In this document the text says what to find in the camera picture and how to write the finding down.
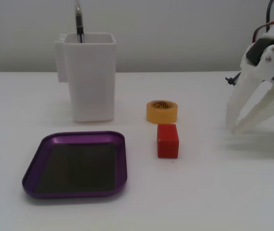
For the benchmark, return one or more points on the purple metal tray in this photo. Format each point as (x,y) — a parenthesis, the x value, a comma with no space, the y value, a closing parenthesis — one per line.
(79,168)

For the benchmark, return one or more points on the red cube block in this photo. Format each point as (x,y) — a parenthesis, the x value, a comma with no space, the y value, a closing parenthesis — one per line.
(168,144)

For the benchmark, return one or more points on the black ballpoint pen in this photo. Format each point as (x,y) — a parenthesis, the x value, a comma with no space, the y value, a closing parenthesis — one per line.
(79,24)

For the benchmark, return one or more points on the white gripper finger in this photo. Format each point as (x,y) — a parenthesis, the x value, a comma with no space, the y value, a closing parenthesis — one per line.
(247,91)
(266,106)

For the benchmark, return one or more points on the yellow masking tape roll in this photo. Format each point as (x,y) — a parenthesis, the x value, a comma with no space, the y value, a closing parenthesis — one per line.
(161,116)

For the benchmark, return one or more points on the white plastic pen holder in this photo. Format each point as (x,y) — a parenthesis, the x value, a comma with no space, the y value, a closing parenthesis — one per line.
(91,79)

